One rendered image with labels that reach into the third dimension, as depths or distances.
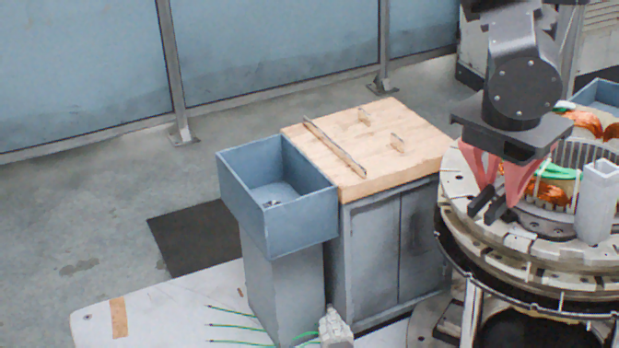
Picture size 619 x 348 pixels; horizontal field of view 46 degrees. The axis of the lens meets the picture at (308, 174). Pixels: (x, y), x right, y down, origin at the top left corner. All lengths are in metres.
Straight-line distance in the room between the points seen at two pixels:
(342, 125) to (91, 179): 2.12
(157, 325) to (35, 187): 2.00
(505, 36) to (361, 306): 0.61
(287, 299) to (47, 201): 2.07
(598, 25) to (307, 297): 2.63
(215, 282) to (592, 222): 0.67
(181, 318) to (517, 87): 0.76
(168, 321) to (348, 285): 0.31
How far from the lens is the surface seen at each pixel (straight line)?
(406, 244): 1.10
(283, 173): 1.13
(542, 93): 0.61
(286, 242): 0.98
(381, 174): 0.99
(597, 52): 3.60
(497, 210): 0.76
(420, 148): 1.05
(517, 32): 0.61
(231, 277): 1.28
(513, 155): 0.71
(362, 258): 1.06
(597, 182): 0.81
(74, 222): 2.89
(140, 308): 1.25
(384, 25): 3.46
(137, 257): 2.64
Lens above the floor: 1.61
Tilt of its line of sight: 33 degrees down
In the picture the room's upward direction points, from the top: 3 degrees counter-clockwise
